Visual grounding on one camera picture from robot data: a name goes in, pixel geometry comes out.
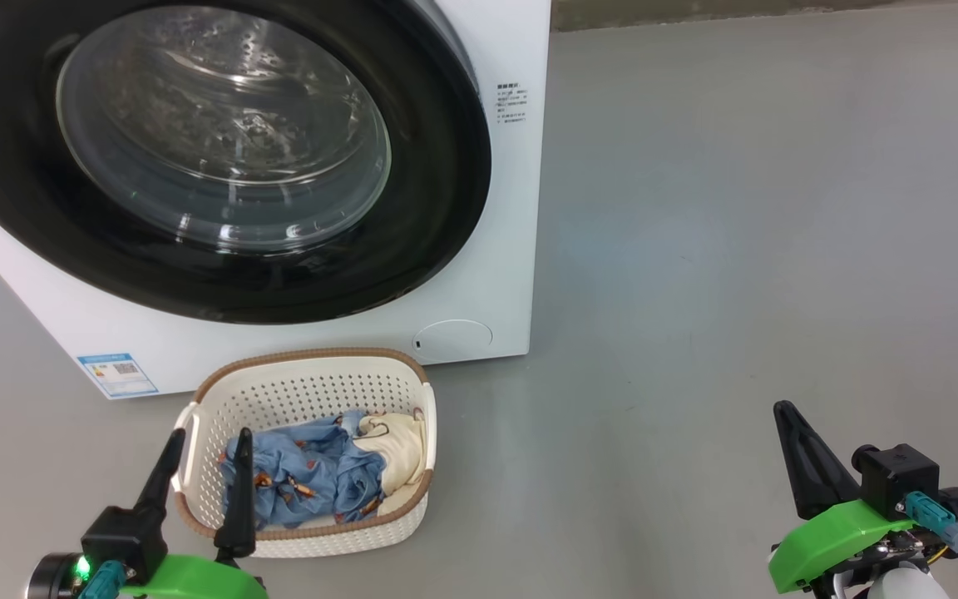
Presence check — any white front-load washing machine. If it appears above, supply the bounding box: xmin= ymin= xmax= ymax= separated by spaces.
xmin=0 ymin=0 xmax=552 ymax=400

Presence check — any blue patterned garment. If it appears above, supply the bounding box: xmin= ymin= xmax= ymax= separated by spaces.
xmin=220 ymin=409 xmax=387 ymax=529

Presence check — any blue energy label sticker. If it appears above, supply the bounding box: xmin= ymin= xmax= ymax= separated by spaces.
xmin=77 ymin=354 xmax=159 ymax=399

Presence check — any cream garment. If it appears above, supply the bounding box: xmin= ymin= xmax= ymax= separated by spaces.
xmin=352 ymin=412 xmax=430 ymax=517

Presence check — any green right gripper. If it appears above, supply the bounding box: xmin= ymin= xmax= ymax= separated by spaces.
xmin=768 ymin=401 xmax=958 ymax=593

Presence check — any black round glass washer door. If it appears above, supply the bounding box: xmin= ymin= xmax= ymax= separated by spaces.
xmin=0 ymin=0 xmax=492 ymax=325

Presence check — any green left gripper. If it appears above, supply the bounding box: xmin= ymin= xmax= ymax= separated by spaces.
xmin=121 ymin=428 xmax=269 ymax=599

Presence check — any printed warning text label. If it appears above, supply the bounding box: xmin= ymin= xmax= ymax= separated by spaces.
xmin=496 ymin=82 xmax=531 ymax=125

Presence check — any cream perforated laundry basket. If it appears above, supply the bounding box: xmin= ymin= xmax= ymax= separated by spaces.
xmin=171 ymin=348 xmax=438 ymax=558

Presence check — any round white filter cover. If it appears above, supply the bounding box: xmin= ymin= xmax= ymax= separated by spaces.
xmin=412 ymin=319 xmax=494 ymax=364

